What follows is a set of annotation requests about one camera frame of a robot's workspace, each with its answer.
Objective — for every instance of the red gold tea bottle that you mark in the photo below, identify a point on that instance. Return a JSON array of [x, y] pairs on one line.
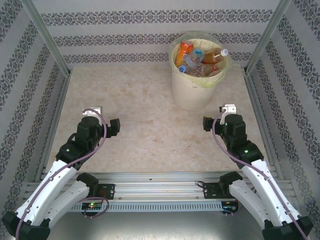
[[212, 56]]

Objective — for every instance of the orange juice bottle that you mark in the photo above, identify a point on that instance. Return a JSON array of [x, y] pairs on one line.
[[181, 53]]

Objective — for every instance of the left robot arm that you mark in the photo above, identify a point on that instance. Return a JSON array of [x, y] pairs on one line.
[[50, 180]]

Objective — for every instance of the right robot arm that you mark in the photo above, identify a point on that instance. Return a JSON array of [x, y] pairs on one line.
[[260, 175]]

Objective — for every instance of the cream plastic waste bin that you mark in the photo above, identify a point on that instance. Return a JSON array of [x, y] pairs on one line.
[[192, 97]]

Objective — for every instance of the green plastic bin liner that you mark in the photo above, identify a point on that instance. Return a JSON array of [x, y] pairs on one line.
[[207, 83]]

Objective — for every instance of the small circuit board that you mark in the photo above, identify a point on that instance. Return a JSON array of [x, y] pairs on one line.
[[92, 205], [230, 208]]

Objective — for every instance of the grey metal shelf panel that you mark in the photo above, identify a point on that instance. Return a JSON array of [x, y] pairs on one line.
[[160, 226]]

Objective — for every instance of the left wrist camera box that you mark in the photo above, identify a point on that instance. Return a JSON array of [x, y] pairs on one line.
[[96, 110]]

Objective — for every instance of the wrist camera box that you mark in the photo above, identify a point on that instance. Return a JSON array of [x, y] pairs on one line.
[[96, 110], [228, 108]]

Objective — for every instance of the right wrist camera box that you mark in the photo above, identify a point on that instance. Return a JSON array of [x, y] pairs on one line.
[[228, 108]]

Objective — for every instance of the aluminium side rail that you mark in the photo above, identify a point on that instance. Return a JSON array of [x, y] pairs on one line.
[[262, 112], [53, 120]]

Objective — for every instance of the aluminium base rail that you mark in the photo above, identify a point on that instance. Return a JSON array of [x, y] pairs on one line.
[[155, 186]]

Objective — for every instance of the aluminium frame post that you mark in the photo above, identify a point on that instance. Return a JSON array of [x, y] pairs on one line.
[[268, 32], [42, 32]]

